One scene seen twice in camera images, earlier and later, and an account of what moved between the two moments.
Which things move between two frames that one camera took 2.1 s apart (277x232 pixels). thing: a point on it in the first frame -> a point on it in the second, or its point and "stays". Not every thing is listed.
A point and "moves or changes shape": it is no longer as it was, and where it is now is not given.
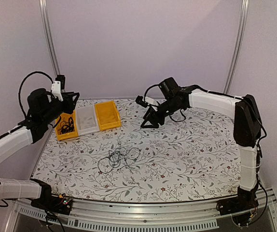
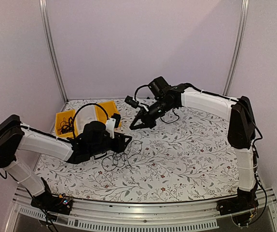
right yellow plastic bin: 108,116 stays
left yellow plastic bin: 67,127 stays
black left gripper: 68,97 -> 120,146
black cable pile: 117,159 moves or changes shape
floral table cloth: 193,155 stays
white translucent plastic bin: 87,119 stays
